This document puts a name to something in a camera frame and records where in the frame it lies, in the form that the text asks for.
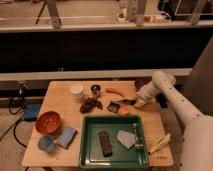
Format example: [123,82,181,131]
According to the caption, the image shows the orange carrot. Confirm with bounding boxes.
[105,88,125,97]

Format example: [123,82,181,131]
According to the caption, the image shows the blue cup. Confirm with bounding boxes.
[38,135,55,153]

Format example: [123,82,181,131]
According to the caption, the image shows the small orange ball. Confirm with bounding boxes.
[118,106,130,115]

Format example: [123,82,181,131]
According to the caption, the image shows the yellow banana toy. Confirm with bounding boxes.
[148,133,171,154]

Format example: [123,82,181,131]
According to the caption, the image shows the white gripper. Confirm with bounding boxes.
[117,83,158,108]

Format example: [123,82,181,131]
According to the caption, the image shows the white cup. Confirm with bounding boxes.
[70,84,84,98]

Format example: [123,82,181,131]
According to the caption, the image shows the green plastic tray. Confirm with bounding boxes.
[79,115,149,170]

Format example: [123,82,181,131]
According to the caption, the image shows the brown grape bunch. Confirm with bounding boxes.
[80,97,103,114]

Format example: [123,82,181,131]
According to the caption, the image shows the purple bowl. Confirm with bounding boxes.
[135,77,151,91]

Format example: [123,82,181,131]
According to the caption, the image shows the grey folded cloth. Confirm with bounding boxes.
[117,130,136,149]

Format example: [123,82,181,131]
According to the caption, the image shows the blue sponge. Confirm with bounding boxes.
[56,127,77,149]

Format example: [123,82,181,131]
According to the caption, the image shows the black cables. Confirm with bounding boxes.
[0,81,28,148]

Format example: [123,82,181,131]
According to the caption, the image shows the red-orange bowl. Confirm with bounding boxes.
[35,111,62,135]

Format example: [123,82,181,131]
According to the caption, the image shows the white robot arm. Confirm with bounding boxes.
[133,71,213,171]

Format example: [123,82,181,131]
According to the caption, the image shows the blue box on floor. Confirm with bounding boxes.
[24,104,41,121]

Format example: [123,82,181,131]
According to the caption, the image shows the dark brown block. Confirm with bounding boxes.
[99,131,112,157]

